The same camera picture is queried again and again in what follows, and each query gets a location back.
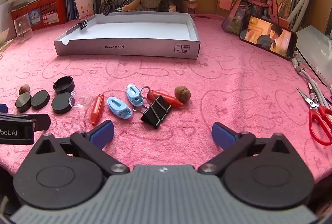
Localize blue plastic clips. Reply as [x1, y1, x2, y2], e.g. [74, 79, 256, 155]
[126, 84, 144, 107]

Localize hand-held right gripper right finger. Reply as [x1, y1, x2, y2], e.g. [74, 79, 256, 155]
[201, 122, 296, 175]

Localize pink bunny-print towel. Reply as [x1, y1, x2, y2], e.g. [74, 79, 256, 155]
[0, 14, 332, 183]

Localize red crayon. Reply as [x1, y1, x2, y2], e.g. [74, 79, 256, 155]
[91, 94, 105, 126]
[146, 90, 183, 107]

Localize miniature black bicycle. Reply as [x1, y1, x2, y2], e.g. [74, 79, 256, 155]
[99, 0, 135, 15]

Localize grey cardboard box tray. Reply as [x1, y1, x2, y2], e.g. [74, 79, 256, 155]
[54, 12, 201, 59]

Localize black disc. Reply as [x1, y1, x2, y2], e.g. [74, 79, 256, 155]
[51, 93, 74, 114]
[15, 92, 32, 113]
[31, 90, 50, 110]

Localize black round cap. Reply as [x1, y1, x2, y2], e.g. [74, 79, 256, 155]
[53, 76, 75, 95]

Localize small black binder clip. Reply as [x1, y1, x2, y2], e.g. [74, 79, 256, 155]
[77, 16, 89, 30]

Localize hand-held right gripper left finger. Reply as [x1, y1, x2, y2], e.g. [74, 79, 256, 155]
[31, 120, 130, 175]

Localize brown cardboard sheet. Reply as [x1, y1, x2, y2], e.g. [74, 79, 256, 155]
[302, 0, 332, 35]

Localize red-handled scissors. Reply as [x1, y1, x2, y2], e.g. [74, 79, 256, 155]
[297, 87, 332, 146]

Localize large black binder clip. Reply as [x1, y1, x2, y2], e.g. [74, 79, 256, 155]
[133, 86, 172, 129]

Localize white cat paper cup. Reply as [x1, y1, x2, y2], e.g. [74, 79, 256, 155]
[74, 0, 94, 20]

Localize black smartphone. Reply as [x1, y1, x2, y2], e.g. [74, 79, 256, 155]
[239, 15, 298, 59]

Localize small brown jar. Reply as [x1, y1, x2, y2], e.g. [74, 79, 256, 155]
[184, 0, 197, 18]

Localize white cable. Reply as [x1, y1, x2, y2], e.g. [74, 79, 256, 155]
[292, 56, 332, 107]

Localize clear glass mug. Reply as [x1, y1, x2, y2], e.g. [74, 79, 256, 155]
[13, 13, 34, 38]

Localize wooden drawer organiser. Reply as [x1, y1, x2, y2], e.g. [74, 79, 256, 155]
[184, 0, 239, 17]

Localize red plastic crate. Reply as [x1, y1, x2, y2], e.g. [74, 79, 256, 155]
[9, 0, 68, 31]

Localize light blue clip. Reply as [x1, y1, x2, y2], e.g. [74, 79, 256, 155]
[107, 97, 132, 118]

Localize white plastic board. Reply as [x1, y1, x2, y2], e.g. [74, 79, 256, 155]
[296, 25, 332, 88]

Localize clear plastic half dome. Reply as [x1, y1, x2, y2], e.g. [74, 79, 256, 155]
[69, 91, 93, 110]

